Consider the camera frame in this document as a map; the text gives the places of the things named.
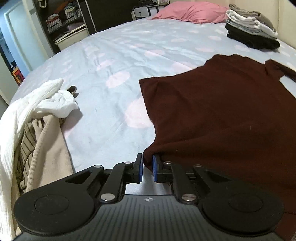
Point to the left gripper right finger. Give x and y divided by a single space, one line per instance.
169 172

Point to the cream storage bin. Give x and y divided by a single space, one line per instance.
70 38

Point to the black folded garment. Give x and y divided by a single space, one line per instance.
251 41

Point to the white nightstand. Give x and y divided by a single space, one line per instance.
147 11

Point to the beige padded headboard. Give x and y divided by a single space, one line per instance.
280 13

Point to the polka dot bed sheet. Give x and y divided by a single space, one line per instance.
111 124

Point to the tan folded garment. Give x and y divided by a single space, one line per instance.
252 14

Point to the pink pillow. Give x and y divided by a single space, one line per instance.
200 12

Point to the white crumpled garment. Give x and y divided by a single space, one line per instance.
60 104

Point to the striped garment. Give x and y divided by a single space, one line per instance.
23 156

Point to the white folded garment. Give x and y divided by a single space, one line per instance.
256 24

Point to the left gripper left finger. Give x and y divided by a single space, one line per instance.
115 179

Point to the dark wardrobe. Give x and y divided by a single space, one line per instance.
58 17

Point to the dark maroon shirt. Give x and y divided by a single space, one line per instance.
232 115

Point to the beige garment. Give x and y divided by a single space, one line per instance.
51 160

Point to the white muslin blanket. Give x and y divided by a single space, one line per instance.
12 122

